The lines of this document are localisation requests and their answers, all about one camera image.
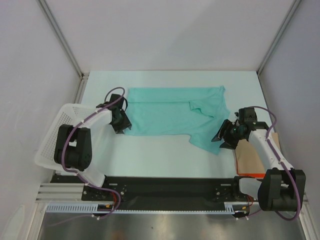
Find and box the right aluminium corner post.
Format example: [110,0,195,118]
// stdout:
[256,0,303,77]

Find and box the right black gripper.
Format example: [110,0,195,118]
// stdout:
[211,118,245,150]

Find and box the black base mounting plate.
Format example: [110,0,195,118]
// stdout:
[51,174,263,212]

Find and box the white slotted cable duct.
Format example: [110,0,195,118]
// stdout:
[45,202,258,215]

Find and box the aluminium corner post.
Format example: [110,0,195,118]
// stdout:
[36,0,90,104]
[256,0,303,77]

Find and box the teal green t shirt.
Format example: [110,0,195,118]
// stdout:
[125,86,230,155]

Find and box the white plastic laundry basket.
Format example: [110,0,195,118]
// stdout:
[34,103,111,173]

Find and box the left aluminium corner post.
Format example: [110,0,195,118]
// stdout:
[36,0,90,104]

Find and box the folded beige t shirt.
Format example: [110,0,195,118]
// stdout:
[235,139,272,172]

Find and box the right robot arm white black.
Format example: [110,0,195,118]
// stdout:
[212,106,306,216]

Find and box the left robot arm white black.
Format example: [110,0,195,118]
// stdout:
[53,93,132,200]

